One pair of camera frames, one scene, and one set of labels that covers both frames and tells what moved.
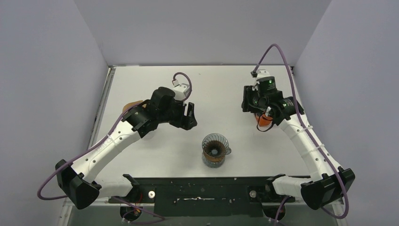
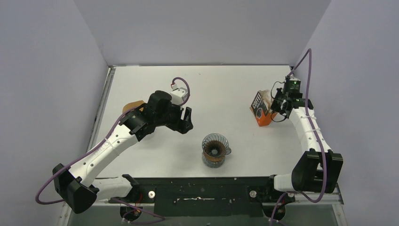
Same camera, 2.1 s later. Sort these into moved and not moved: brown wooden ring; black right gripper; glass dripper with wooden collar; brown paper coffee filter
Moved: black right gripper
Not moved: brown paper coffee filter; glass dripper with wooden collar; brown wooden ring
